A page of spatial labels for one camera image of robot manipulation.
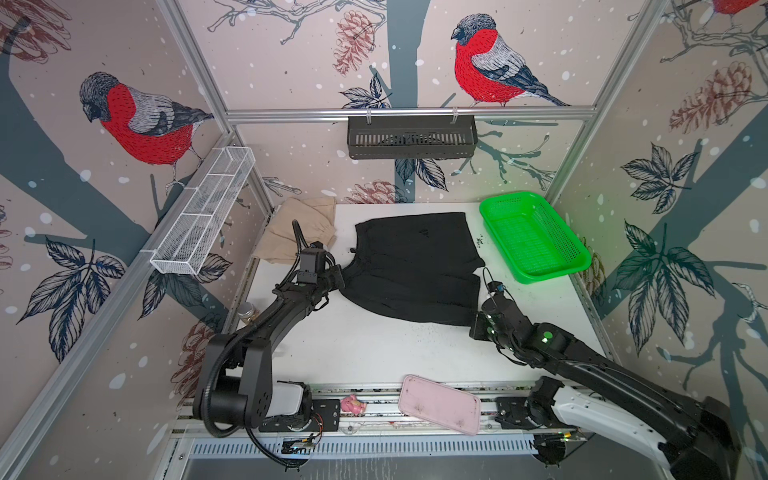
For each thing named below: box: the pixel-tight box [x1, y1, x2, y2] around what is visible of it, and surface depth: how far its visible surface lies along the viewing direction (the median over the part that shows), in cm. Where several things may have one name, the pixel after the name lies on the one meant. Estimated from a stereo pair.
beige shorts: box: [254, 196, 336, 265], surface depth 117 cm
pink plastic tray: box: [398, 374, 481, 436], surface depth 74 cm
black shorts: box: [340, 212, 485, 326], surface depth 103 cm
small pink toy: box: [340, 394, 367, 417], surface depth 75 cm
